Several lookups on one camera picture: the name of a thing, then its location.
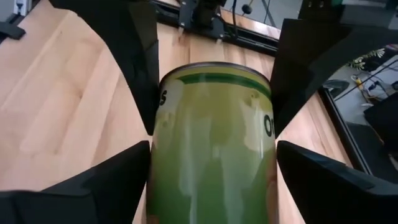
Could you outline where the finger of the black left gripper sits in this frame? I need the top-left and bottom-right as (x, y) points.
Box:
(269, 17), (398, 138)
(49, 0), (160, 136)

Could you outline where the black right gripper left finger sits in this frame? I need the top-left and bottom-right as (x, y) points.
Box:
(0, 140), (152, 224)

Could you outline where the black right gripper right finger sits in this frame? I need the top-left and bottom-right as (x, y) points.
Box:
(276, 140), (398, 224)

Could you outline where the oranges can green label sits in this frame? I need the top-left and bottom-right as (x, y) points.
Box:
(146, 61), (279, 224)

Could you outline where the green potted plant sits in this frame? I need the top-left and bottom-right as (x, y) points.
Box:
(348, 48), (386, 71)

